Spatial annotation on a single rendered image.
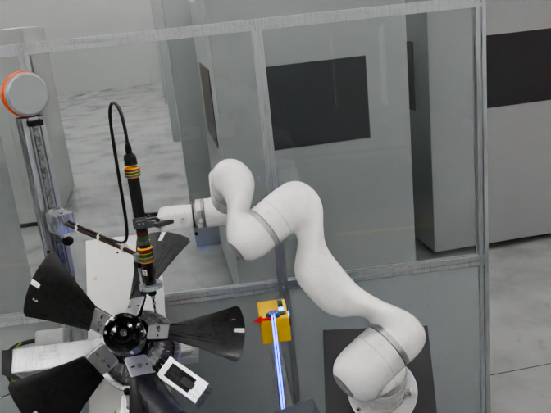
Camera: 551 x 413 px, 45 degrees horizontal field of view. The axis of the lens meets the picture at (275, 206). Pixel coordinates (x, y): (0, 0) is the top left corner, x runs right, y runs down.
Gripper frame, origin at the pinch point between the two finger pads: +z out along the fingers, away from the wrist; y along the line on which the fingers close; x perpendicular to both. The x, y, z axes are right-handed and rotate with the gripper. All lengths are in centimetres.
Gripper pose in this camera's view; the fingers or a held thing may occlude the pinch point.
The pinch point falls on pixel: (140, 220)
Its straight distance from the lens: 196.7
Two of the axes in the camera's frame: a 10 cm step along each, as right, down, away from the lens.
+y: -0.9, -2.7, 9.6
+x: -1.0, -9.5, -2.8
